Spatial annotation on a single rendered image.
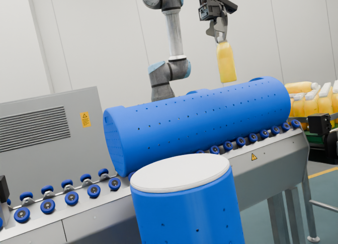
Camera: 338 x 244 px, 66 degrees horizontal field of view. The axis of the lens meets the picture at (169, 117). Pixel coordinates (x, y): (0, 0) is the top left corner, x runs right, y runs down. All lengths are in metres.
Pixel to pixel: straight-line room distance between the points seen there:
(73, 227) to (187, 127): 0.53
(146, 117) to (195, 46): 3.33
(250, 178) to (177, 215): 0.70
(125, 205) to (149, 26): 3.38
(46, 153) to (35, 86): 1.22
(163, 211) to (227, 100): 0.67
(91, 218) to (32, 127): 1.79
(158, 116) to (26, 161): 1.90
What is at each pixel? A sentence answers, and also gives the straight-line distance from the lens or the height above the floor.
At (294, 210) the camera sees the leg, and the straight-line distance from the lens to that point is 1.59.
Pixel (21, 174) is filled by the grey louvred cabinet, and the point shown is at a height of 0.78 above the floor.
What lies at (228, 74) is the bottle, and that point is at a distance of 1.10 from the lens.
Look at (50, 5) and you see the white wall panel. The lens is 4.14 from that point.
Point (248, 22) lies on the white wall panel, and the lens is 4.76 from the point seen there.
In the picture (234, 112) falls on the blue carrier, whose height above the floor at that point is 1.11.
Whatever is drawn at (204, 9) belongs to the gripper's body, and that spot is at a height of 1.54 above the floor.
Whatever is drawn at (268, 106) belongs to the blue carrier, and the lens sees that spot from 1.30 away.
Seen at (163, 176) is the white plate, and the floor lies 1.04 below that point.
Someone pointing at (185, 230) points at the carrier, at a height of 0.93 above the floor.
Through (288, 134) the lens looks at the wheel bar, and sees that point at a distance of 1.44.
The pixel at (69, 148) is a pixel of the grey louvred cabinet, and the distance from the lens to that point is 2.64.
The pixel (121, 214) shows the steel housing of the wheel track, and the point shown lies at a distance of 0.99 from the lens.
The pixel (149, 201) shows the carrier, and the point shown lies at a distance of 0.64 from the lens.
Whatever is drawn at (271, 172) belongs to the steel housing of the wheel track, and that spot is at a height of 0.78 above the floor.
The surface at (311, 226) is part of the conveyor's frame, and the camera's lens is 2.24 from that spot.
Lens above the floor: 1.25
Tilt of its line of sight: 5 degrees down
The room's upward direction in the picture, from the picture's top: 11 degrees counter-clockwise
